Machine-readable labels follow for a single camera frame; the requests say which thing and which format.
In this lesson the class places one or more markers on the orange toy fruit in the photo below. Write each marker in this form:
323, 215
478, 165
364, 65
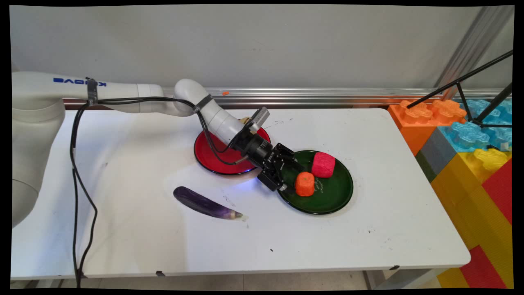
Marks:
304, 184

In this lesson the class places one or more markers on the red round plate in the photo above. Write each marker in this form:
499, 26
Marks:
208, 157

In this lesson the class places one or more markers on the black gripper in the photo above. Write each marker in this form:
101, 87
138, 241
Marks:
262, 152

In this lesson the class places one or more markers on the pink-red foam cube toy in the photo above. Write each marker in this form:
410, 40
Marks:
323, 164

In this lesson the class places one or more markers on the dark green round plate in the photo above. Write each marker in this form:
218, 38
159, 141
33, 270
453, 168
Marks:
331, 196

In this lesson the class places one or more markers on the yellow giant toy brick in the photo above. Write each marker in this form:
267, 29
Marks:
462, 196

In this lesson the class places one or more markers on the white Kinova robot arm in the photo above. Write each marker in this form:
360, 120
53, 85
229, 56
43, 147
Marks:
32, 123

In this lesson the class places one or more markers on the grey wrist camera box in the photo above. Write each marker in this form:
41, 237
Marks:
258, 119

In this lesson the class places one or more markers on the red giant toy brick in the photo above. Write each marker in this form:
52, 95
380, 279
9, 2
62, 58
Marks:
501, 188

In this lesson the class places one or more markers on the grey giant toy brick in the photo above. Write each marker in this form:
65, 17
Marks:
436, 153

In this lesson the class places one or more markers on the purple toy eggplant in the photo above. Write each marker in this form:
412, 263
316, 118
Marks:
202, 203

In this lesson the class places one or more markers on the beige toy potato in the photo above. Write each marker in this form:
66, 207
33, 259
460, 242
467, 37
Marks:
245, 120

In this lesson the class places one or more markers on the orange giant toy brick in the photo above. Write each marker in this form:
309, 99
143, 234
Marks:
413, 127

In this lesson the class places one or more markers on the blue giant toy brick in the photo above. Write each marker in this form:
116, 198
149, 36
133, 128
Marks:
466, 137

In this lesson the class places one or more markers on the black tripod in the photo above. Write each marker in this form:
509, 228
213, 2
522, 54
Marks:
457, 83

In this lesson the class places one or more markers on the slanted aluminium profile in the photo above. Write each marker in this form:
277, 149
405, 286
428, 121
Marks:
475, 45

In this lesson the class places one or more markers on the grey table leg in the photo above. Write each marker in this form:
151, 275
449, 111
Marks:
405, 278

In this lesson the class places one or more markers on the aluminium rail along wall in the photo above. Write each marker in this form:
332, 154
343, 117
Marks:
327, 98

